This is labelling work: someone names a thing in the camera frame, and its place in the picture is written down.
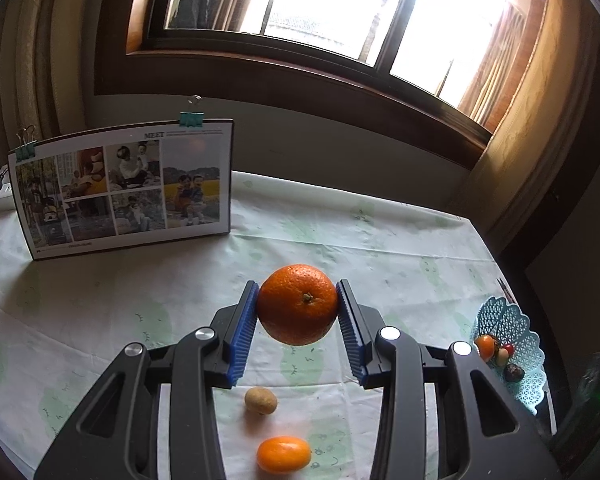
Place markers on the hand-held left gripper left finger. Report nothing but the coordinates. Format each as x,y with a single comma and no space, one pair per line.
242,340

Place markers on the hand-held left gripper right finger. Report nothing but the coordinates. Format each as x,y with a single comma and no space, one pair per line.
352,340

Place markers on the round orange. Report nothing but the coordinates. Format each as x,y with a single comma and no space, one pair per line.
297,305

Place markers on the small dark passion fruit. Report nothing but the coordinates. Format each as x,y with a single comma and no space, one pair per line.
513,372

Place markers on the blue plastic basket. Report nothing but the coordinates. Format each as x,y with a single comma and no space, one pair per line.
527,340

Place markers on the small red tomato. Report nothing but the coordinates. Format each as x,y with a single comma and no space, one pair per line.
508,349

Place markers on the orange with stem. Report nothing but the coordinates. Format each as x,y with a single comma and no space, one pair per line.
485,347

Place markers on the large orange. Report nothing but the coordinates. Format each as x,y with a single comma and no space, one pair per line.
283,455

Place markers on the white green printed tablecloth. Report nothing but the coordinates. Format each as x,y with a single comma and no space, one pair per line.
130,285

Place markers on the photo collage board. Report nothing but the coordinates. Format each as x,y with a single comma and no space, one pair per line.
125,190

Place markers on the teal binder clip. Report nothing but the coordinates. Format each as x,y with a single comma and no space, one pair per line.
191,117
26,149

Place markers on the beige curtain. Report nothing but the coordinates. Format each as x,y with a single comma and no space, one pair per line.
540,110
35,50

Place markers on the wooden framed window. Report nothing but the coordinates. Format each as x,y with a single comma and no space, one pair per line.
330,10

